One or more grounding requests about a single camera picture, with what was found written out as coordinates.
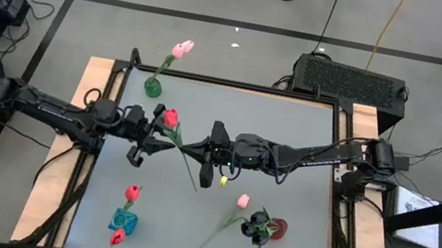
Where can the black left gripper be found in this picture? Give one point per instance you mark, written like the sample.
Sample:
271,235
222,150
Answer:
140,128

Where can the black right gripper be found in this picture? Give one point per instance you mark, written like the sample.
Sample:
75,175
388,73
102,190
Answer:
220,153

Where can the pink artificial tulip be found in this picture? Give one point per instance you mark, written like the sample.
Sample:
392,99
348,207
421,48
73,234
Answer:
178,50
243,201
188,45

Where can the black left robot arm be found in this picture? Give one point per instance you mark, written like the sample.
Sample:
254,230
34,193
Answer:
59,111

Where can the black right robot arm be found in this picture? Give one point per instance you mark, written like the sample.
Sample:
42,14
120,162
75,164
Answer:
310,158

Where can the green glass vase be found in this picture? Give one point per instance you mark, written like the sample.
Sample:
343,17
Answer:
152,88

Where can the blue square glass vase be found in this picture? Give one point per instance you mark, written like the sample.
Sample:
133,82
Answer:
132,224

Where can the white paper scrap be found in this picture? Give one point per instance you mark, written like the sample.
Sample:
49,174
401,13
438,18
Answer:
235,45
236,29

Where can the black perforated computer case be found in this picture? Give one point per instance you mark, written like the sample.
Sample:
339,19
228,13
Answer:
347,82

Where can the white printed booklet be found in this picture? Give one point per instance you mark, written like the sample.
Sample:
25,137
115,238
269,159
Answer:
418,222

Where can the black aluminium table frame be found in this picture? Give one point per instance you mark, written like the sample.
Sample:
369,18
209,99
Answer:
232,83

